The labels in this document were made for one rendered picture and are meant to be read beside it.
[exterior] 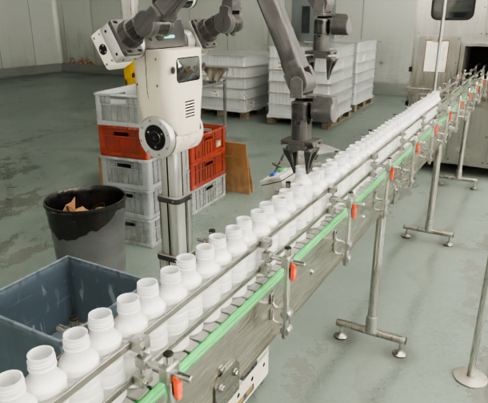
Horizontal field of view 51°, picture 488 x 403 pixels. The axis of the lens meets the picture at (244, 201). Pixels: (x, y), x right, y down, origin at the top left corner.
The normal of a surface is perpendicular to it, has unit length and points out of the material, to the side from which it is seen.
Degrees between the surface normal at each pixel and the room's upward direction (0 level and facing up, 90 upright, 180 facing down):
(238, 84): 90
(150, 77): 90
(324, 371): 0
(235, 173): 100
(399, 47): 90
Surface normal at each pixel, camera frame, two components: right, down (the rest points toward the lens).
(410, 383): 0.00, -0.94
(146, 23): -0.51, 0.26
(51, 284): 0.87, 0.17
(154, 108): -0.48, 0.47
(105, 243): 0.64, 0.32
